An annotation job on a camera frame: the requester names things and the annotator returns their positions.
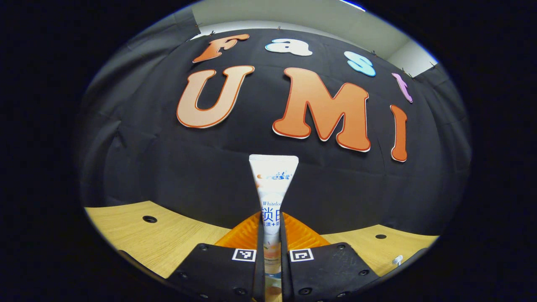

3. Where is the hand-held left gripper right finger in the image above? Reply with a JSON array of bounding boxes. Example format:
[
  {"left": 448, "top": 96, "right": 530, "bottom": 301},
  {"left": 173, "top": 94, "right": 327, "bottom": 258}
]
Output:
[{"left": 279, "top": 212, "right": 380, "bottom": 302}]

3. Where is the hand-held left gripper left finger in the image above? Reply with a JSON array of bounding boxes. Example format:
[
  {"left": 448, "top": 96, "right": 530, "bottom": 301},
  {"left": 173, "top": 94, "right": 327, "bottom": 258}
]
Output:
[{"left": 166, "top": 212, "right": 266, "bottom": 302}]

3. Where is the white toothpaste tube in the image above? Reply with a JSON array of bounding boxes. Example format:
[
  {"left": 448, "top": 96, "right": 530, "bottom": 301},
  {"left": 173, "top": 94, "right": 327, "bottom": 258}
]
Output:
[{"left": 249, "top": 154, "right": 300, "bottom": 300}]

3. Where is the wooden desktop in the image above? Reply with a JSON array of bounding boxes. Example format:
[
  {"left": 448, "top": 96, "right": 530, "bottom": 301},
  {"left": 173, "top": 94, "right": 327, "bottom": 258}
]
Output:
[{"left": 84, "top": 200, "right": 440, "bottom": 302}]

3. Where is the black backdrop cloth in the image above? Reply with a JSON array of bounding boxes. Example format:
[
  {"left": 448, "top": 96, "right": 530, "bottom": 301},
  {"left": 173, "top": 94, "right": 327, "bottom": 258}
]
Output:
[{"left": 76, "top": 8, "right": 472, "bottom": 236}]

